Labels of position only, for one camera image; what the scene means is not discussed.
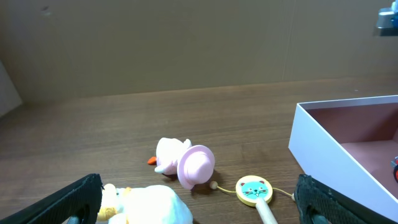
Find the pink duck toy with hat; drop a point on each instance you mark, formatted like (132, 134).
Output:
(192, 164)

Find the red toy car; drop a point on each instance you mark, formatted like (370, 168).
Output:
(394, 164)

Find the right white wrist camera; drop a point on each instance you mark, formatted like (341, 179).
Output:
(386, 25)

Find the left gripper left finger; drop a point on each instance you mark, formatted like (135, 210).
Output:
(77, 203)

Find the wooden cat rattle drum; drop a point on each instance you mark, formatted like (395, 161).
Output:
(255, 191)

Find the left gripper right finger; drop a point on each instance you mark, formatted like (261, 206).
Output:
(317, 203)

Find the white yellow duck toy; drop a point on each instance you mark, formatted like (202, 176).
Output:
(152, 204)

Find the white box pink interior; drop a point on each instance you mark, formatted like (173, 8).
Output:
(349, 145)

